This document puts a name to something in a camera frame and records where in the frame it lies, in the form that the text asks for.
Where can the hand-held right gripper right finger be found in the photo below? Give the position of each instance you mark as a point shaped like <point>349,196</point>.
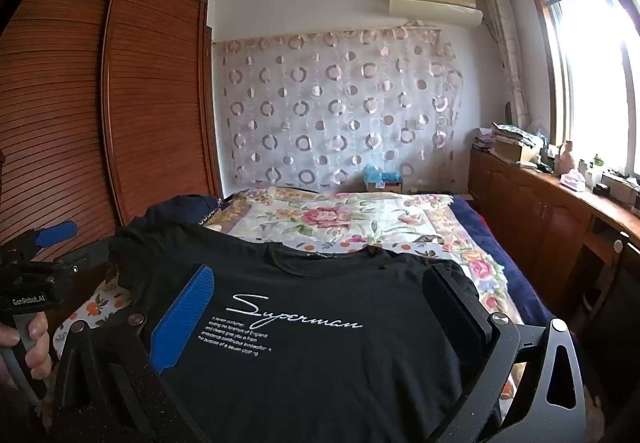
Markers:
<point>450,313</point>

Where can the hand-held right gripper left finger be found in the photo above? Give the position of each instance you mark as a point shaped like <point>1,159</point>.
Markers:
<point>184,318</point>

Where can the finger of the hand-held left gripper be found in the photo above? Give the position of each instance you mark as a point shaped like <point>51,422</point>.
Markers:
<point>55,233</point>
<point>90,255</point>

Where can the black printed t-shirt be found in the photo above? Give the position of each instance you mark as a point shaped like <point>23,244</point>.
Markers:
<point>310,363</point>

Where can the person's left hand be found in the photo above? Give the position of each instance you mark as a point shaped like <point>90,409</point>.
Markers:
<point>37,358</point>

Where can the navy blue blanket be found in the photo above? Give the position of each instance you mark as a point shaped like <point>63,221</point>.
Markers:
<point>500,243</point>

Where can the dark navy garment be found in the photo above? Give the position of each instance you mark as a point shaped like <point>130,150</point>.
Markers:
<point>185,208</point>

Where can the low wooden cabinet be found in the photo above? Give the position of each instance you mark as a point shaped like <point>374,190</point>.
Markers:
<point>530,218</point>

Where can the brown wooden louvred wardrobe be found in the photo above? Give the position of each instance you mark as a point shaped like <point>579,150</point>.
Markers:
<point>60,98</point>

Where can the floral bed sheet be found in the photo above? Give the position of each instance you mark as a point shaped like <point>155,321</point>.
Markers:
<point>350,218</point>

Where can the cardboard box with blue contents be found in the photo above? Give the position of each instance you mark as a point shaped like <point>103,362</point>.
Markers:
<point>382,180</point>

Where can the pink tissue box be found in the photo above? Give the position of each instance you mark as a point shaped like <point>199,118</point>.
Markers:
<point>572,181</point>

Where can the stack of books and papers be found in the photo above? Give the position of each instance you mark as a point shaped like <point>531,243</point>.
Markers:
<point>510,143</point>

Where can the pink figurine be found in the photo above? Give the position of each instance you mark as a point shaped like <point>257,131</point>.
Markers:
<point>567,158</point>

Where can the sheer circle-pattern curtain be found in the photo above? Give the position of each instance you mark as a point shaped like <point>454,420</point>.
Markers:
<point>335,113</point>

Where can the pale patterned window curtain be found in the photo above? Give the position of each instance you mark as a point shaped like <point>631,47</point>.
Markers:
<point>507,53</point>

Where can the wood-framed window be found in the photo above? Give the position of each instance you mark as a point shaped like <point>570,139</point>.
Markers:
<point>590,73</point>

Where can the beige wall air conditioner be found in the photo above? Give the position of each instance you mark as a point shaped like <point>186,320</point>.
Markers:
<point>435,0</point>

